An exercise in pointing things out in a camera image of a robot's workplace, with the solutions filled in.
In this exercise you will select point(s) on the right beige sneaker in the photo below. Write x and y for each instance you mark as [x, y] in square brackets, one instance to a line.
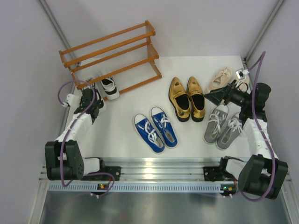
[242, 82]

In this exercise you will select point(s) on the left beige sneaker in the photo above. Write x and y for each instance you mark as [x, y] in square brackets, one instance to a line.
[222, 77]

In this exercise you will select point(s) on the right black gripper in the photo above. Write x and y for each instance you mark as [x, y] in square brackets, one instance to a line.
[226, 93]

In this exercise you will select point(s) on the perforated grey cable tray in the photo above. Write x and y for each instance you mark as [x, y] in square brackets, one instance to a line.
[143, 187]

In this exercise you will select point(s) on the right grey canvas sneaker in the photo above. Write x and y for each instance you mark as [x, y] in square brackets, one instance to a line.
[233, 129]

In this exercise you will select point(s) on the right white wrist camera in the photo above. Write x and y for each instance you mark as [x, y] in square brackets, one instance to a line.
[242, 74]

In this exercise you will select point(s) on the left blue canvas sneaker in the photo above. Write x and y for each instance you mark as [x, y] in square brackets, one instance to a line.
[148, 133]

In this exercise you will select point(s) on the right blue canvas sneaker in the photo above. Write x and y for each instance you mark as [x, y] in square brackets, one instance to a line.
[164, 126]

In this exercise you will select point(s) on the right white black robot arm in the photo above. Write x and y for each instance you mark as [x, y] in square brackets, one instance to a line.
[263, 174]

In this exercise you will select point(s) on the orange wooden shoe shelf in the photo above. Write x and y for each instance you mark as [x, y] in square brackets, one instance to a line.
[114, 51]

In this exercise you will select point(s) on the gold loafer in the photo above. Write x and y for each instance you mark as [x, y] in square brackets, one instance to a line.
[179, 100]
[196, 97]

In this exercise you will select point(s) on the black white sneaker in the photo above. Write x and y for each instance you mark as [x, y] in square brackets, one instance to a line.
[99, 102]
[110, 88]

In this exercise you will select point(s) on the beige sneaker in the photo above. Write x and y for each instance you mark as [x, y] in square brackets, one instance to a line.
[222, 77]
[242, 82]

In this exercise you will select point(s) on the grey canvas sneaker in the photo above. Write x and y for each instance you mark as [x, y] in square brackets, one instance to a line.
[216, 121]
[233, 129]

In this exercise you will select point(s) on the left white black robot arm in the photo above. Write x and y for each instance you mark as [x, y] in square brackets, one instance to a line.
[63, 156]

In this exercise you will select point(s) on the left grey canvas sneaker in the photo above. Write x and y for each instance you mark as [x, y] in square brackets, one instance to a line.
[216, 121]

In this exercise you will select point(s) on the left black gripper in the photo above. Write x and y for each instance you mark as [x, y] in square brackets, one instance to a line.
[80, 106]

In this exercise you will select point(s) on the blue canvas sneaker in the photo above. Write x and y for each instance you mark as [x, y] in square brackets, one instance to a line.
[164, 126]
[148, 133]

